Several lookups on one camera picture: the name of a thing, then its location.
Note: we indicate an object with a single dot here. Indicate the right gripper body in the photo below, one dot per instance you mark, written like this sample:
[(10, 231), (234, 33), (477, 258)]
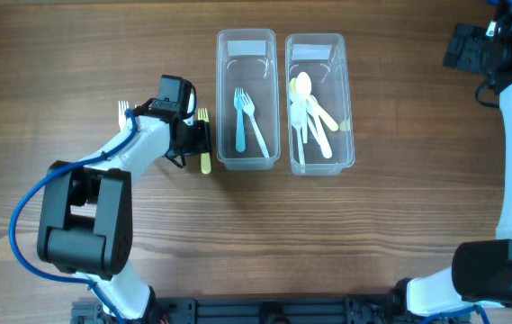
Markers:
[(471, 44)]

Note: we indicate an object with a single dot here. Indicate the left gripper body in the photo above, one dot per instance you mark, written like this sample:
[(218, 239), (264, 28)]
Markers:
[(197, 138)]

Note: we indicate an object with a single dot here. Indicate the yellow plastic fork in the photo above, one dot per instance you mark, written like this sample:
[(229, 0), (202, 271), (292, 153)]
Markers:
[(205, 157)]

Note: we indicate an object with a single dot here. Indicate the light blue plastic fork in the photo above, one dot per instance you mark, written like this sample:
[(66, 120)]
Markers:
[(240, 130)]

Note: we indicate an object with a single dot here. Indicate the white plastic fork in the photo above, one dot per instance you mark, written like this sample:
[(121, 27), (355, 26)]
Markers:
[(249, 109), (123, 107)]

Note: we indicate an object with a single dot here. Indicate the translucent white plastic spoon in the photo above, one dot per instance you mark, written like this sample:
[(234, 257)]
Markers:
[(303, 89)]

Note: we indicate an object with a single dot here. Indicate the yellow plastic spoon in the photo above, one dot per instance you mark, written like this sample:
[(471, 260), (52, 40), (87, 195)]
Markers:
[(330, 122)]

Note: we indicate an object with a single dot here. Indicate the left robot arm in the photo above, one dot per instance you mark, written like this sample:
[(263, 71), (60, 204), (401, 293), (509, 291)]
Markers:
[(86, 223)]

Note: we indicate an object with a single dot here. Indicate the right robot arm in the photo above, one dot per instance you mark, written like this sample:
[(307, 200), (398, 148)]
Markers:
[(480, 276)]

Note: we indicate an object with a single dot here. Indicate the left clear plastic container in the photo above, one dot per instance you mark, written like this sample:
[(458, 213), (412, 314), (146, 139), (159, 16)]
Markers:
[(247, 58)]

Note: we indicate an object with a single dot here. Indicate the clear plastic container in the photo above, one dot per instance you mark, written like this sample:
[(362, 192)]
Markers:
[(247, 58), (323, 57)]

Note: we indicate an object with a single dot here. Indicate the right clear plastic container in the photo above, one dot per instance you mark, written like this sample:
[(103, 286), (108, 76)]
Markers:
[(323, 57)]

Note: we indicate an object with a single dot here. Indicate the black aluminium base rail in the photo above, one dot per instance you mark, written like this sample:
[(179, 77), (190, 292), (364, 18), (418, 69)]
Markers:
[(344, 310)]

